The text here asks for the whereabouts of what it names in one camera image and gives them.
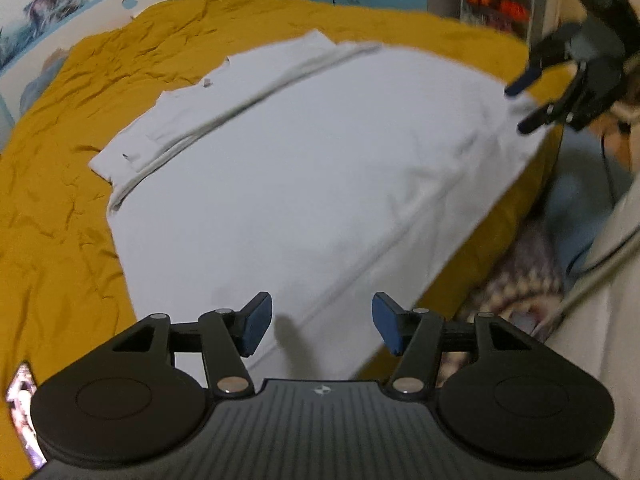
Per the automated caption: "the mustard yellow bed cover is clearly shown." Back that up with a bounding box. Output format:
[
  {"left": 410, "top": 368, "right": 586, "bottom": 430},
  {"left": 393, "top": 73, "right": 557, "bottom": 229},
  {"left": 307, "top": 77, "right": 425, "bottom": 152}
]
[{"left": 0, "top": 0, "right": 576, "bottom": 480}]

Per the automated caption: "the white headboard with apple cutouts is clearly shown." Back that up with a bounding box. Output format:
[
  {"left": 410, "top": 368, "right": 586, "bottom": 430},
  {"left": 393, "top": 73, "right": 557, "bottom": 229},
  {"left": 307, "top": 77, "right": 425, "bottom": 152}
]
[{"left": 1, "top": 0, "right": 168, "bottom": 127}]

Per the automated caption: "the wall poster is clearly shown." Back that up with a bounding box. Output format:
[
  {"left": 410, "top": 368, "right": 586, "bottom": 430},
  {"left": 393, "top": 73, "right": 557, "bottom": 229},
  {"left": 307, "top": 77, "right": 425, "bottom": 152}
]
[{"left": 0, "top": 0, "right": 89, "bottom": 67}]

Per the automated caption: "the blue pillow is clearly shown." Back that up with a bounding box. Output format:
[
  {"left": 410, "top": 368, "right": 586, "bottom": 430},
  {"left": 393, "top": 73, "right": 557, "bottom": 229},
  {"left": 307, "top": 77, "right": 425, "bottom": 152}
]
[{"left": 20, "top": 50, "right": 68, "bottom": 115}]

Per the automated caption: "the white printed t-shirt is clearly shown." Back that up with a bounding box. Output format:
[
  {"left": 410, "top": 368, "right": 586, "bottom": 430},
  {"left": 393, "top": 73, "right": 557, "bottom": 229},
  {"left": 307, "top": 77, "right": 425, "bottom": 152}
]
[{"left": 90, "top": 32, "right": 544, "bottom": 380}]

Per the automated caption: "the patterned rug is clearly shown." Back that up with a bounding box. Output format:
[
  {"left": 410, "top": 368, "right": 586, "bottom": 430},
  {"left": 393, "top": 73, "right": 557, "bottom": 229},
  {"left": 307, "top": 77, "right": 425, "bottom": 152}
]
[{"left": 439, "top": 219, "right": 566, "bottom": 391}]

